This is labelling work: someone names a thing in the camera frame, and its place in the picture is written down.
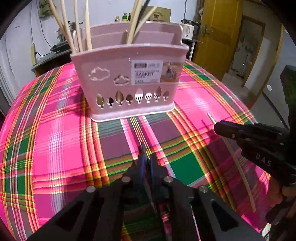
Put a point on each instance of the white electric kettle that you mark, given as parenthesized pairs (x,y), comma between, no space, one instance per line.
(190,29)

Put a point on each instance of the person right hand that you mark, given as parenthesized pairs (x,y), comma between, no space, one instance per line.
(276,192)

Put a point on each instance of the green sauce bottle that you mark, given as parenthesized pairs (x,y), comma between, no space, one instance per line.
(124,17)

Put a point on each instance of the pink plastic utensil basket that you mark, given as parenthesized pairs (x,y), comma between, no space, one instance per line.
(121,80)

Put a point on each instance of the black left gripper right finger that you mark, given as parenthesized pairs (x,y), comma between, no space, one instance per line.
(168,190)

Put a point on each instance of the gold cardboard box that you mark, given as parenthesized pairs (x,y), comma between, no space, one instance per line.
(159,15)

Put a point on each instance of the pink plaid tablecloth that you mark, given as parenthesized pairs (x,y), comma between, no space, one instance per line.
(51,150)

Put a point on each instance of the yellow wooden door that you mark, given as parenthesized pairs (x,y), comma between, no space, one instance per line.
(218,35)

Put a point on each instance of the long wooden chopstick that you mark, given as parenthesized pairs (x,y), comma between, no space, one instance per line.
(230,173)

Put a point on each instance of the stainless steel steamer pot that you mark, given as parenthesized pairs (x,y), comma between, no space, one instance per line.
(72,28)

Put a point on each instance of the green cloth hanging on wall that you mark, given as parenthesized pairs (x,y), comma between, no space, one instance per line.
(44,8)

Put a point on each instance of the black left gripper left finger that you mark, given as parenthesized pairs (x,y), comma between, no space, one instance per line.
(113,199)

